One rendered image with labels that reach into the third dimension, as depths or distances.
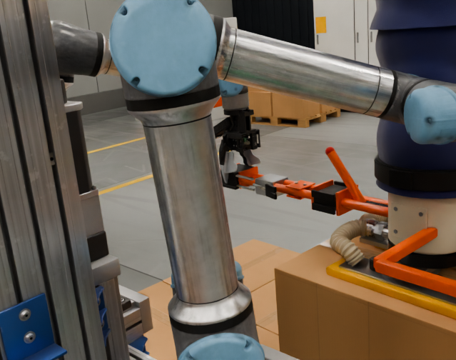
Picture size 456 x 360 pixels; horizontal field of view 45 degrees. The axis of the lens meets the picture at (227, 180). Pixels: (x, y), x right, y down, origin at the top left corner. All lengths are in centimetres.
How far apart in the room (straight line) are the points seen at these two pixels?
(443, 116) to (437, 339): 51
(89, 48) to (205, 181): 61
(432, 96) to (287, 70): 20
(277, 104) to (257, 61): 786
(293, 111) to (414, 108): 774
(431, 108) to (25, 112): 54
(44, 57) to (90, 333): 44
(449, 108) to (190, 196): 34
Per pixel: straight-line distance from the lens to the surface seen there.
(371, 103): 84
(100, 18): 1262
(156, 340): 211
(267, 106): 876
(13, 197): 82
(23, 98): 81
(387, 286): 120
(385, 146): 115
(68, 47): 122
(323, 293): 125
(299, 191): 142
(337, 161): 134
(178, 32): 62
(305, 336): 135
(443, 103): 75
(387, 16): 110
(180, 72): 61
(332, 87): 82
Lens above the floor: 164
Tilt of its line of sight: 16 degrees down
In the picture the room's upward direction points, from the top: 5 degrees counter-clockwise
